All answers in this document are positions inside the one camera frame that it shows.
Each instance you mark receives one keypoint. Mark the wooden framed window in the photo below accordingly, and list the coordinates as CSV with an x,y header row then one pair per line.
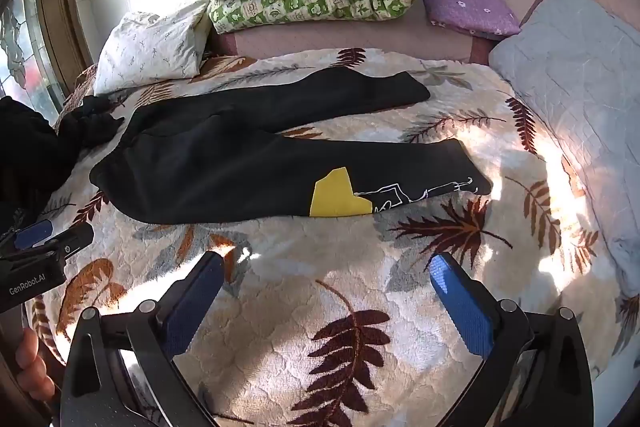
x,y
30,47

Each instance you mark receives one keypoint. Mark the black cloth pile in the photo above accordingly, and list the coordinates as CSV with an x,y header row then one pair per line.
x,y
30,142

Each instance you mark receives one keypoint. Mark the leaf print fleece blanket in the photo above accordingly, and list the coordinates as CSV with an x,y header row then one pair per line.
x,y
300,307

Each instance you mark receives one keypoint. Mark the light blue crinkled quilt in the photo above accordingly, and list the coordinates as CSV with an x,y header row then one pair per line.
x,y
575,72

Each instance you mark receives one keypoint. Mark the purple flowered pillow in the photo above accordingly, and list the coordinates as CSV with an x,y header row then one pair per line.
x,y
470,4

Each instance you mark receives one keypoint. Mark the person's left hand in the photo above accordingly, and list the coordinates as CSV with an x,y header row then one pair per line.
x,y
29,352

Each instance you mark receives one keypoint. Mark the white printed pillow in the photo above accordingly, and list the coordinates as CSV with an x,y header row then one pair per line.
x,y
150,47

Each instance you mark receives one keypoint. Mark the black pants with yellow patch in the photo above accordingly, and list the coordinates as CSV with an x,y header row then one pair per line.
x,y
225,167

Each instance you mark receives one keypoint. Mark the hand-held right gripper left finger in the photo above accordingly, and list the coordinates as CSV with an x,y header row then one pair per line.
x,y
192,302

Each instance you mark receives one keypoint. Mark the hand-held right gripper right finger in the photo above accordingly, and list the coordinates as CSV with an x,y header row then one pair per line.
x,y
460,307

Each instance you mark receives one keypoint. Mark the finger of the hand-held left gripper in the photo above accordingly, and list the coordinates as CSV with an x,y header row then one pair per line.
x,y
32,233
75,239

